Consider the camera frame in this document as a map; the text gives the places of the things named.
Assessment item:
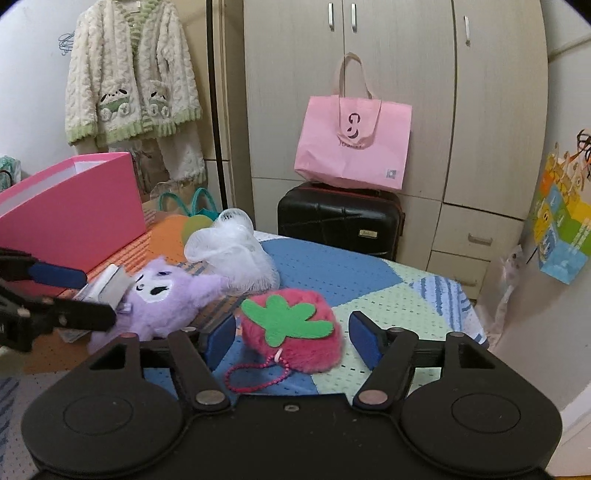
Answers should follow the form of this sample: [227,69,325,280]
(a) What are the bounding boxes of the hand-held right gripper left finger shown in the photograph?
[88,318,237,412]

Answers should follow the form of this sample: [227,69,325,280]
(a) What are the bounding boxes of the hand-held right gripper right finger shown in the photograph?
[348,311,496,411]

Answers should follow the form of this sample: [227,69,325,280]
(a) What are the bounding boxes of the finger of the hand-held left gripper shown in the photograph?
[0,249,88,289]
[25,295,117,334]

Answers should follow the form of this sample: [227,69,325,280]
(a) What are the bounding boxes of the white tissue pack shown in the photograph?
[74,264,136,306]

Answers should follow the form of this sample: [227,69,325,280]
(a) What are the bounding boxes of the pink cardboard box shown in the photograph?
[0,152,148,274]

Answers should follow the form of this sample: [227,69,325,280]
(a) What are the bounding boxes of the pink strawberry plush purse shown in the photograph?
[225,288,343,394]

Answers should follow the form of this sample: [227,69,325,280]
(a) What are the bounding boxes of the purple plush toy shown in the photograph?
[88,257,232,356]

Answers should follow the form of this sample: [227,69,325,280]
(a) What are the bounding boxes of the white mesh bath pouf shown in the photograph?
[185,208,280,294]

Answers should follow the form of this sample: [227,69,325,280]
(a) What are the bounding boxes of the green patterned box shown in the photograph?
[0,156,22,188]

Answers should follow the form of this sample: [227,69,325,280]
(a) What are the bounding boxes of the black suitcase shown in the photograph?
[277,182,406,262]

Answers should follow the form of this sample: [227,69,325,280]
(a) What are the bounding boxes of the green plush ball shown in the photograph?
[182,214,214,237]

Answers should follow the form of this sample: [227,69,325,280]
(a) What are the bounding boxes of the clear plastic bag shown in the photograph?
[498,244,528,326]

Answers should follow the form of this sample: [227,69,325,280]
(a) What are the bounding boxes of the cream fleece pants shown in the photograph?
[78,124,206,184]

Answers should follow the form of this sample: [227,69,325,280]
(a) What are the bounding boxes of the pink tote bag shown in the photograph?
[294,53,413,190]

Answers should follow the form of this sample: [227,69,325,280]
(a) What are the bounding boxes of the cream fleece cardigan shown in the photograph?
[65,0,204,144]

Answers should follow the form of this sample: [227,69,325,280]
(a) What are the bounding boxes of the colourful paper bag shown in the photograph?
[526,142,591,285]

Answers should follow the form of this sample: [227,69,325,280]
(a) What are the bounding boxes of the light wood wardrobe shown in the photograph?
[242,0,549,297]

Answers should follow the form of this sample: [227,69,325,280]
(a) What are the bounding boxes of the teal handled bag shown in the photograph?
[158,187,219,219]

